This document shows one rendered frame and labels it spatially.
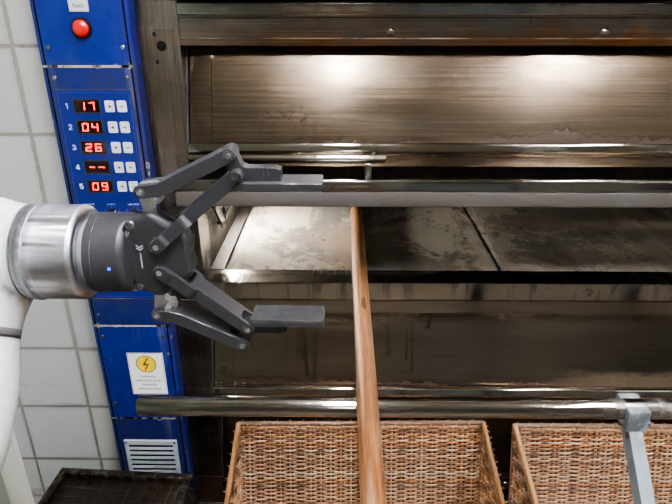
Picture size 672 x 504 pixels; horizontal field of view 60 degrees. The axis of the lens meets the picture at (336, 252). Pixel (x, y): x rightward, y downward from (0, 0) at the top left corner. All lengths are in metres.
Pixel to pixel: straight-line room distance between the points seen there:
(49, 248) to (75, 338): 0.81
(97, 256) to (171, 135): 0.59
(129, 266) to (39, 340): 0.85
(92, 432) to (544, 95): 1.19
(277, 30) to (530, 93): 0.45
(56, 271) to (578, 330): 1.06
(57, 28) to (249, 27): 0.31
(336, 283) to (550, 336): 0.47
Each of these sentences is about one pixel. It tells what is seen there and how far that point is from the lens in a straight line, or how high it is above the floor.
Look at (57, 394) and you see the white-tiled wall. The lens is 1.47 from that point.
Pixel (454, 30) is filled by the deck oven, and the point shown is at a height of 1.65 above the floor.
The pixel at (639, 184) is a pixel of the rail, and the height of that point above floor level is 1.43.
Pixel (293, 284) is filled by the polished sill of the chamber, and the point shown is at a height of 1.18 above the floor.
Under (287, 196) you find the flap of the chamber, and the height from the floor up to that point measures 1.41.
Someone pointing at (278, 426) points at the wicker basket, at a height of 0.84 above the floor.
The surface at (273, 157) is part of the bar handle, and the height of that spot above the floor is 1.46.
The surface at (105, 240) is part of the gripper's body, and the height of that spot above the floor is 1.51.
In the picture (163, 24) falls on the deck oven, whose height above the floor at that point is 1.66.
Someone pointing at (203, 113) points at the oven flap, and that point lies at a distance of 1.09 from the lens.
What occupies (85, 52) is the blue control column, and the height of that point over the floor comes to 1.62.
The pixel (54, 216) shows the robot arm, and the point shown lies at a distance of 0.57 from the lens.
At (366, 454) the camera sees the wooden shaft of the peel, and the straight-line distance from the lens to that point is 0.74.
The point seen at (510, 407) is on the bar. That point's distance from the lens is 0.90.
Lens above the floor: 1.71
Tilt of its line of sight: 24 degrees down
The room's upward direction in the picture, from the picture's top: straight up
